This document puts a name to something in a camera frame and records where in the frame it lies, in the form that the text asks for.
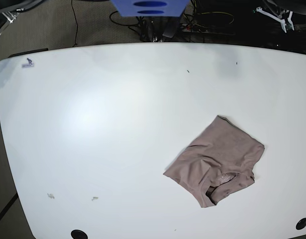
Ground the mauve T-shirt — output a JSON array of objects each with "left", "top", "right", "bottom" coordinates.
[{"left": 164, "top": 116, "right": 265, "bottom": 208}]

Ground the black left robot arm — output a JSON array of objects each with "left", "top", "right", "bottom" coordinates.
[{"left": 264, "top": 0, "right": 306, "bottom": 15}]

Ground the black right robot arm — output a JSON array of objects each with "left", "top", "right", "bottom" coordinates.
[{"left": 0, "top": 0, "right": 45, "bottom": 35}]

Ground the black power strip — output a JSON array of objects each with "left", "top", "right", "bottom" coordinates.
[{"left": 180, "top": 24, "right": 236, "bottom": 36}]

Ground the small purple logo sticker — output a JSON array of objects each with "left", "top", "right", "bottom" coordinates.
[{"left": 21, "top": 58, "right": 34, "bottom": 68}]

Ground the blue plastic mount plate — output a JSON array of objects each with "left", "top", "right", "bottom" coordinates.
[{"left": 111, "top": 0, "right": 189, "bottom": 17}]

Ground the black cable on floor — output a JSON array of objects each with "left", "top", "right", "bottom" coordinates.
[{"left": 71, "top": 0, "right": 79, "bottom": 47}]

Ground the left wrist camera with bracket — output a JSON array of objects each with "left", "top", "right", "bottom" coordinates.
[{"left": 256, "top": 7, "right": 295, "bottom": 33}]

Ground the black table cable grommet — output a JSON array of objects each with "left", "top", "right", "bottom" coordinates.
[{"left": 296, "top": 218, "right": 306, "bottom": 231}]

